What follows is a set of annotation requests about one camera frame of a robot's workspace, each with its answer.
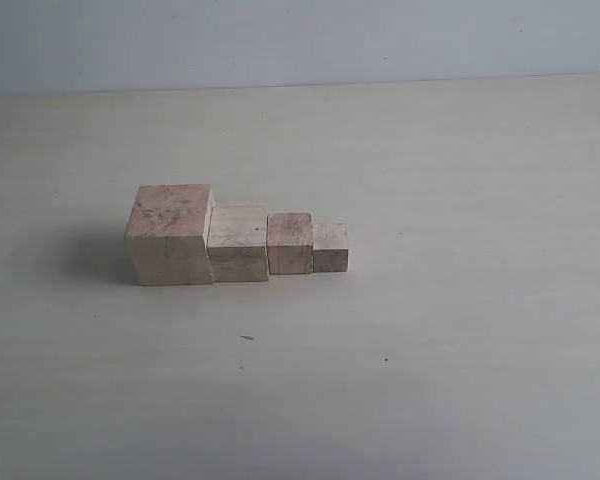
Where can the third largest wooden cube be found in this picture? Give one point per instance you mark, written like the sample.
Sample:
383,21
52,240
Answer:
289,243

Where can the smallest wooden cube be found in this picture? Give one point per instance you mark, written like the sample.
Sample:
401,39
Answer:
330,248

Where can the second largest wooden cube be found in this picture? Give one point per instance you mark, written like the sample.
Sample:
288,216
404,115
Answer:
237,244

